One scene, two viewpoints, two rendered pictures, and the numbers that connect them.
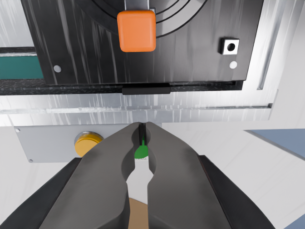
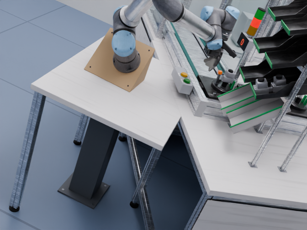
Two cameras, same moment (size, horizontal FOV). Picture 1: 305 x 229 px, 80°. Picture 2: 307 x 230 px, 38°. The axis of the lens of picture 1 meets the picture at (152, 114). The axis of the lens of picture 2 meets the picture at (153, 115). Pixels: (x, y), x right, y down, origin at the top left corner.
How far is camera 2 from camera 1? 243 cm
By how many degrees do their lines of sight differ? 73
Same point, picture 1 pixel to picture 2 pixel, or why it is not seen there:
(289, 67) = (205, 126)
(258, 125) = (184, 119)
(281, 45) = (216, 102)
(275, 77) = (210, 101)
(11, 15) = not seen: hidden behind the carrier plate
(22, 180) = not seen: hidden behind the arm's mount
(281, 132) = not seen: outside the picture
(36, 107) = (191, 72)
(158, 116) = (195, 86)
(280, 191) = (151, 125)
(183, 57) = (210, 89)
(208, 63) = (210, 92)
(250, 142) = (176, 117)
